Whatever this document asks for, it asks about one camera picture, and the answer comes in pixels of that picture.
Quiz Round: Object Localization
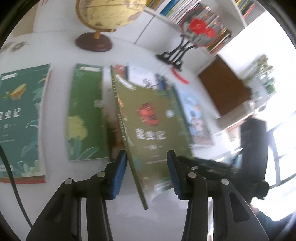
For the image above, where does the green yellow flower book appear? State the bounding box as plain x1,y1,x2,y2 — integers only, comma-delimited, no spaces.
66,63,109,162

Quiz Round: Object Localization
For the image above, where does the Tang poetry blue book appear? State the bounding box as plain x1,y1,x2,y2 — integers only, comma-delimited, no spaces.
174,86,214,148

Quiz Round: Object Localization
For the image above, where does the olive green insect book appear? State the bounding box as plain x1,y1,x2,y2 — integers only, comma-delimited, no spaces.
110,66,192,209

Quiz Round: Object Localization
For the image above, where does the white rabbit cover book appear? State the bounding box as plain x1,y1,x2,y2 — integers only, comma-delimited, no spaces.
127,63,159,89

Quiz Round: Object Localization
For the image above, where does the red fairy tale book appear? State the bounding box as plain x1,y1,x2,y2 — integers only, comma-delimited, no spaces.
114,64,127,79

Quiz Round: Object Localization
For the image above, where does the dark green insect book 01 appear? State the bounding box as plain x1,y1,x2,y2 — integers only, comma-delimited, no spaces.
1,64,51,184

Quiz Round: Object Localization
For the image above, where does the dark blue bird book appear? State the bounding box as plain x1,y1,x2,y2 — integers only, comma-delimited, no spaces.
155,73,171,90

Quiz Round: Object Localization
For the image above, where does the person right hand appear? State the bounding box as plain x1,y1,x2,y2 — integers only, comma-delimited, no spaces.
250,205,260,216

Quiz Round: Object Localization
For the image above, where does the red tassel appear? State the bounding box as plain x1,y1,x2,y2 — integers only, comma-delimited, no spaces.
171,67,189,84

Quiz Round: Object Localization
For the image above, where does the glass vase with dried flowers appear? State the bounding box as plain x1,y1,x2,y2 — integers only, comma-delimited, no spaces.
242,54,273,85

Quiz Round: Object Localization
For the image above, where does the white bookshelf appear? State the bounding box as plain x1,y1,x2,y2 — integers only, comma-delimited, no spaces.
135,1,265,71

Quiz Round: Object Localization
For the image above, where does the embroidered round fan on stand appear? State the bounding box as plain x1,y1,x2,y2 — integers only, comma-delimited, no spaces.
156,4,226,70

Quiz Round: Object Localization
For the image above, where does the yellow desk globe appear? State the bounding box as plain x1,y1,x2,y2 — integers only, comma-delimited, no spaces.
75,0,147,52

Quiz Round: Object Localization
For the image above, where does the white blue book row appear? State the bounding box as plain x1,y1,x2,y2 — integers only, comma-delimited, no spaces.
159,1,232,56

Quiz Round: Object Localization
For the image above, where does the black cable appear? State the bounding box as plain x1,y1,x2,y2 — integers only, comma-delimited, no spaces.
0,143,33,229

